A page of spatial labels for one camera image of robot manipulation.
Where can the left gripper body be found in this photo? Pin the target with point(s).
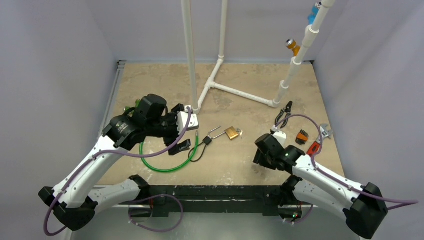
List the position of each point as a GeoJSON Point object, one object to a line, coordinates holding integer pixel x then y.
{"type": "Point", "coordinates": [169, 129]}

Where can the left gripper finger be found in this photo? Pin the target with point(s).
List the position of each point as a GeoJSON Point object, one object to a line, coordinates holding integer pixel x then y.
{"type": "Point", "coordinates": [178, 108]}
{"type": "Point", "coordinates": [180, 147]}

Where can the green cable lock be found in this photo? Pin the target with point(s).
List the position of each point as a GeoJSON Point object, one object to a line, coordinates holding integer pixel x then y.
{"type": "Point", "coordinates": [169, 164]}

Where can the brass padlock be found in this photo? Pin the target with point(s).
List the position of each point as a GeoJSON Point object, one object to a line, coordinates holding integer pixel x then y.
{"type": "Point", "coordinates": [230, 132]}

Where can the padlock key set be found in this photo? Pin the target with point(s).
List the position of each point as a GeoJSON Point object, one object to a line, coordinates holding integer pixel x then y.
{"type": "Point", "coordinates": [239, 132]}

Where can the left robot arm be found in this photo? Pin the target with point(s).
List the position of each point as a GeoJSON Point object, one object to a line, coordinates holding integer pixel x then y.
{"type": "Point", "coordinates": [75, 202]}

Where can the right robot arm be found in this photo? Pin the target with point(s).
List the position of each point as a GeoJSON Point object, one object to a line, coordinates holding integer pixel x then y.
{"type": "Point", "coordinates": [359, 206]}

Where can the green pipe fitting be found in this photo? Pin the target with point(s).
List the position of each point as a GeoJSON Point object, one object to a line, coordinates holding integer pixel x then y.
{"type": "Point", "coordinates": [129, 109]}

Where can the black pliers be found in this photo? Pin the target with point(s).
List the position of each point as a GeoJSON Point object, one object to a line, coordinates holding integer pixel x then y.
{"type": "Point", "coordinates": [283, 115]}

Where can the orange bit holder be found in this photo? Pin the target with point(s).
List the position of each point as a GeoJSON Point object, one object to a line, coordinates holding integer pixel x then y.
{"type": "Point", "coordinates": [302, 137]}

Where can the orange valve fitting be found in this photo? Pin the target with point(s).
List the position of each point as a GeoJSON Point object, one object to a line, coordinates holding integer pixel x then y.
{"type": "Point", "coordinates": [292, 45]}

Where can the adjustable wrench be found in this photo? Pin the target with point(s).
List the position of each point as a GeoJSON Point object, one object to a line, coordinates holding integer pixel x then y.
{"type": "Point", "coordinates": [325, 132]}

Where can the blue valve fitting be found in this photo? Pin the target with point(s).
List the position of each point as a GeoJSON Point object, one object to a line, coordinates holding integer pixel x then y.
{"type": "Point", "coordinates": [314, 12]}

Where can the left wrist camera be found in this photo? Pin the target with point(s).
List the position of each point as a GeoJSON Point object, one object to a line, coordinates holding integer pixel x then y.
{"type": "Point", "coordinates": [184, 120]}

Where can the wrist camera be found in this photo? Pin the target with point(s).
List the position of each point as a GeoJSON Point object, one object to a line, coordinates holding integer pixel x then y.
{"type": "Point", "coordinates": [279, 135]}
{"type": "Point", "coordinates": [184, 120]}

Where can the white pvc pipe frame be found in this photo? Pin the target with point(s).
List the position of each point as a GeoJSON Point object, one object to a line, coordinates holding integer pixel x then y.
{"type": "Point", "coordinates": [198, 37]}

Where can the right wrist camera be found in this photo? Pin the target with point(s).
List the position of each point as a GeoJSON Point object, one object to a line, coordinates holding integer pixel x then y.
{"type": "Point", "coordinates": [279, 135]}

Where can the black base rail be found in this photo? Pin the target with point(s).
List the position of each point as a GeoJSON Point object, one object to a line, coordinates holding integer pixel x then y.
{"type": "Point", "coordinates": [267, 200]}

